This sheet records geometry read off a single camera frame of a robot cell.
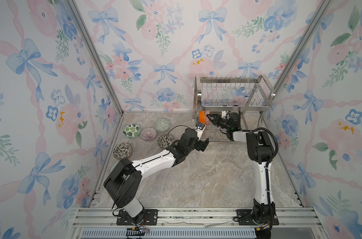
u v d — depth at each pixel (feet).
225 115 3.20
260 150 2.10
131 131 3.50
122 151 3.17
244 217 2.35
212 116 3.31
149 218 2.42
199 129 2.31
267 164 2.05
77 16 2.35
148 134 3.41
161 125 3.60
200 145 2.44
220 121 3.13
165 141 3.31
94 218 2.45
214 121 3.12
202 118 3.30
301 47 2.69
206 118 3.30
